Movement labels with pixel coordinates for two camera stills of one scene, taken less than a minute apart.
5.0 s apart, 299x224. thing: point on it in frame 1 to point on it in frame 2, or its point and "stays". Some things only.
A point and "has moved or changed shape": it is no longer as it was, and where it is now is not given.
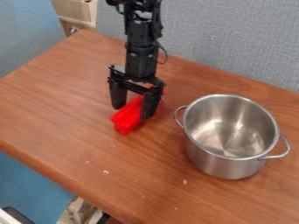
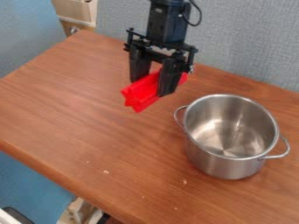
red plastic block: x=125 y=116 has moved or changed shape
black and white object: x=10 y=216 stays
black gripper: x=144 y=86 to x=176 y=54
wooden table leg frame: x=80 y=213 stays
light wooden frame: x=76 y=15 stays
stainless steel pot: x=231 y=135 stays
